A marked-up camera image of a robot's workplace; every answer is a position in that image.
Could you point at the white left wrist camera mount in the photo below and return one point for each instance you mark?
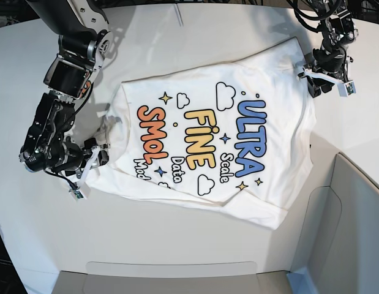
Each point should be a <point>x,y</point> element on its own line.
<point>345,88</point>

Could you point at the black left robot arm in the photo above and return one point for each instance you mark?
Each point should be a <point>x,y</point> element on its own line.
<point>332,20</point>

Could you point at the white t-shirt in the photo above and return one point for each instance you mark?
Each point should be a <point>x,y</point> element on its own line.
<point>232,137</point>

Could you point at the grey box right side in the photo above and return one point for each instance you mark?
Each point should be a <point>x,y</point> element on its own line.
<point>338,249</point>

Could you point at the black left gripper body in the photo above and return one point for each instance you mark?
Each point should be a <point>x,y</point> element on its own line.
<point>334,63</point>

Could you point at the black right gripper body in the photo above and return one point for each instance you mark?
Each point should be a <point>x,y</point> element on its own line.
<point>74,157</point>

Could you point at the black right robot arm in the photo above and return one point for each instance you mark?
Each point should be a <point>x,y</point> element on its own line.
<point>83,40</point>

